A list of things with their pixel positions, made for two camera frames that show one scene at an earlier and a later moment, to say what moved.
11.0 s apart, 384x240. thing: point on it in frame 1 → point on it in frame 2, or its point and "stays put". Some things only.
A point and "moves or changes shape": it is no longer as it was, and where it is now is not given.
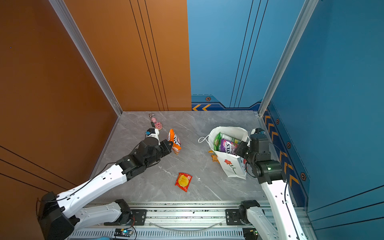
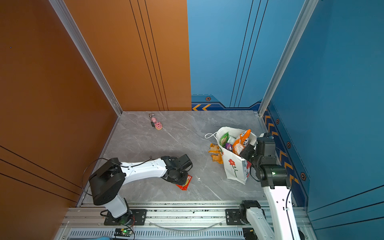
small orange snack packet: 214,158 → 214,149
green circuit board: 123,232 stays put
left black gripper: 164,145 → 182,183
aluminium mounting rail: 194,221 stays put
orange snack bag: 177,143 → 242,142
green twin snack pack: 217,140 moves or changes shape
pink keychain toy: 158,125 stays put
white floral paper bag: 233,166 moves or changes shape
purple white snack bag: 227,146 moves or changes shape
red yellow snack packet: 183,181 stays put
